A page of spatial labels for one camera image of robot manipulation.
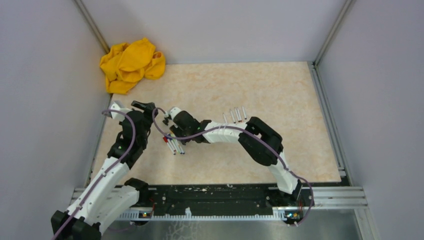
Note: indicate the green cap marker pen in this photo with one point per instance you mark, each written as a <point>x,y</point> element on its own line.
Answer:
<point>177,146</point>

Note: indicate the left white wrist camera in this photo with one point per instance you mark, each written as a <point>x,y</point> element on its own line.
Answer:
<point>116,111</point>

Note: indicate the yellow crumpled cloth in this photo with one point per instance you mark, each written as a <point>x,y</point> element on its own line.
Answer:
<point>127,64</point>

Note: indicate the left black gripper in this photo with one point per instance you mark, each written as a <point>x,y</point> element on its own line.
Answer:
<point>147,109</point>

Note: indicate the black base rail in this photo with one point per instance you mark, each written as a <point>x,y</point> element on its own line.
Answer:
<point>215,200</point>

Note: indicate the red cap marker pen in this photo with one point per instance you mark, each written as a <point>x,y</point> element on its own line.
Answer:
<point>239,115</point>

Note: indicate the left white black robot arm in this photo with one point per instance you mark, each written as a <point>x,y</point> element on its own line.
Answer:
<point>88,217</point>

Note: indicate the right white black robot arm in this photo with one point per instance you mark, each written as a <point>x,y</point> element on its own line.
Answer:
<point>261,142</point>

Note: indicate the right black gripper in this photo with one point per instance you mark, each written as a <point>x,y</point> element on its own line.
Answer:
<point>175,130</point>

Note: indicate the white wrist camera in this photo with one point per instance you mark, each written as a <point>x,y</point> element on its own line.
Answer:
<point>116,111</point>
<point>172,113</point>

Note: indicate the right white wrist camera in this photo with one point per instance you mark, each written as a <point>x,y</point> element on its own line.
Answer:
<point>172,113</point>

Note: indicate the aluminium frame rail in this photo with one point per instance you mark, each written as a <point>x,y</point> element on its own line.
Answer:
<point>339,198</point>

